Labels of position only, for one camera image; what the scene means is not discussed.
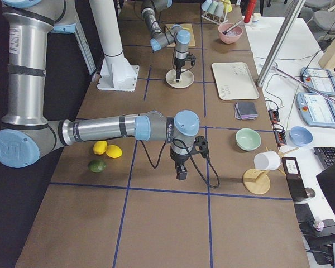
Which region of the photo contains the pink bowl with ice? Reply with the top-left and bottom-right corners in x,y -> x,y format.
218,23 -> 243,44

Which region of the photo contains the orange black connector strip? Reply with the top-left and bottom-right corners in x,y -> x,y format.
268,109 -> 286,148

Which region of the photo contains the grey folded cloth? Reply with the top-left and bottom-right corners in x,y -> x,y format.
234,102 -> 259,121

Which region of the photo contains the cup rack with cups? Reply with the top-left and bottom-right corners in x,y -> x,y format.
201,0 -> 232,25

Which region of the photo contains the black keyboard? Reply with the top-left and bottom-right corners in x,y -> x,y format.
313,147 -> 335,169

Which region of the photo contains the far teach pendant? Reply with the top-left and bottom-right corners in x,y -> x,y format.
300,67 -> 335,97

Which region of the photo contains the silver grabber stick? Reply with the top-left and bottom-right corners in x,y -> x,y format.
272,63 -> 335,104

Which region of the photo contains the yellow lemon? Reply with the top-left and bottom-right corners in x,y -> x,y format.
93,141 -> 108,155
105,145 -> 123,159

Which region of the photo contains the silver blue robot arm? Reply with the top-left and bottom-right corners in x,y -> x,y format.
0,1 -> 200,180
140,0 -> 195,82

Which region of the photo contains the near teach pendant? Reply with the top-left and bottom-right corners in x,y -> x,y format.
296,93 -> 335,128

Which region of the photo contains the white mug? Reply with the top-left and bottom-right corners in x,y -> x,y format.
253,151 -> 281,170

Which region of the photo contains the white bear tray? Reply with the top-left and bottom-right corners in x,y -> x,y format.
212,62 -> 259,101

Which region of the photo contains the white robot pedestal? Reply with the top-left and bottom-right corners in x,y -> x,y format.
89,0 -> 139,92

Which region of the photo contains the green bowl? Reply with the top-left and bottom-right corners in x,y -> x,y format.
236,128 -> 262,151

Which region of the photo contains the aluminium frame post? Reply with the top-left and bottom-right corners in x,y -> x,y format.
256,0 -> 305,87

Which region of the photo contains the wooden mug stand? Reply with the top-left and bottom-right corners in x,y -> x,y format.
242,147 -> 298,195

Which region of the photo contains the wooden cutting board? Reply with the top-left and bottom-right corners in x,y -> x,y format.
165,23 -> 195,47

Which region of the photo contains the blue bowl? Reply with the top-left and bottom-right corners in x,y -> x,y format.
289,126 -> 313,147

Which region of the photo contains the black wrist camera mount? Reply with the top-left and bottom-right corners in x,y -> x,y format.
191,136 -> 209,159

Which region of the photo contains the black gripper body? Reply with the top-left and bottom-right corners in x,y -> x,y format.
174,58 -> 186,73
170,152 -> 188,171

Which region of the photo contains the black box with label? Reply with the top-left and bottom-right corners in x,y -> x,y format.
281,157 -> 307,202

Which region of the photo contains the teach pendant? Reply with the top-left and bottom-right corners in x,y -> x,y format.
300,67 -> 335,97
296,93 -> 335,128

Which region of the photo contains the green lime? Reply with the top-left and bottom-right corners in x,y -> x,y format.
88,159 -> 106,173

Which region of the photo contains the red bottle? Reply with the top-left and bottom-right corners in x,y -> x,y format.
243,0 -> 257,23

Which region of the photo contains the cream round plate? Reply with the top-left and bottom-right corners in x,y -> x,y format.
165,68 -> 194,89

